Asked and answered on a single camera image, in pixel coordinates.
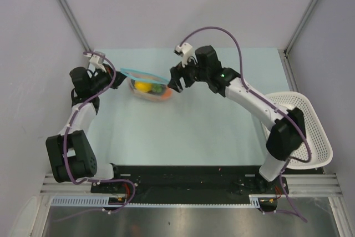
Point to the green fake vegetable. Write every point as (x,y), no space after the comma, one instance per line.
(157,88)

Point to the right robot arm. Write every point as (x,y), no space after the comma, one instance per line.
(286,126)

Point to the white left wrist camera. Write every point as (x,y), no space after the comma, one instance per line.
(96,59)

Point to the white slotted cable duct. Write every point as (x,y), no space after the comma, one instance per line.
(88,201)

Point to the white perforated plastic basket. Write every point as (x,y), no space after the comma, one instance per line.
(321,150)

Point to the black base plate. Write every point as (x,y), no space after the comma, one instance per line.
(169,196)

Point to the yellow fake lemon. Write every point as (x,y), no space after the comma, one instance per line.
(144,87)

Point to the clear zip top bag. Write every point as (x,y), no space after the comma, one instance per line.
(135,75)

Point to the orange fake fruit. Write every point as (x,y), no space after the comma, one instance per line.
(167,95)

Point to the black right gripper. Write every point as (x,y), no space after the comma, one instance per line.
(177,72)

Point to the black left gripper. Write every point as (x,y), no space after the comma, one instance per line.
(119,77)

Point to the aluminium rail frame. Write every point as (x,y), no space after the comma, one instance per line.
(296,185)

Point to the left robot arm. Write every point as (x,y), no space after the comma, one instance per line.
(70,153)

